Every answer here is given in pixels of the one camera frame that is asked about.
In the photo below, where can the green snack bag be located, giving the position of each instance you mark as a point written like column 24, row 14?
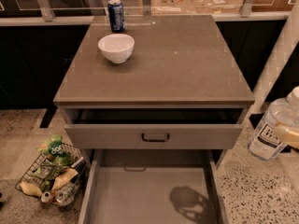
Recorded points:
column 53, row 150

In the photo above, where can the grey top drawer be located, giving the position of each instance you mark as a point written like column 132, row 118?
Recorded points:
column 144, row 128

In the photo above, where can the grey drawer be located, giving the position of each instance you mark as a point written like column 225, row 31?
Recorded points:
column 152, row 195
column 144, row 128

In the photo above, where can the clear plastic water bottle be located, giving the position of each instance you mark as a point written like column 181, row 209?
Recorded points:
column 287, row 106

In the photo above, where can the silver can in basket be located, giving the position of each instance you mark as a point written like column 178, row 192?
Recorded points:
column 66, row 194

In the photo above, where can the black wire basket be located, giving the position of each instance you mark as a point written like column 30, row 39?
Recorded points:
column 41, row 174

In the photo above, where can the grey middle drawer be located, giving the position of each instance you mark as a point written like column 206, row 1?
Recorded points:
column 152, row 195

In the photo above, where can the white ceramic bowl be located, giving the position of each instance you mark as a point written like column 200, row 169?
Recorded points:
column 117, row 48

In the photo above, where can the yellow snack bag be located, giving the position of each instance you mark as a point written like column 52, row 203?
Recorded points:
column 64, row 178

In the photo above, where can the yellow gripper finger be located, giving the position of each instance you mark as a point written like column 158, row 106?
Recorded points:
column 288, row 135

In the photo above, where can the blue soda can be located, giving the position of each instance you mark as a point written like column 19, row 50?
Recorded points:
column 116, row 15

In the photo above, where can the grey drawer cabinet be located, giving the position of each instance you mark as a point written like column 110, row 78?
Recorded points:
column 178, row 62

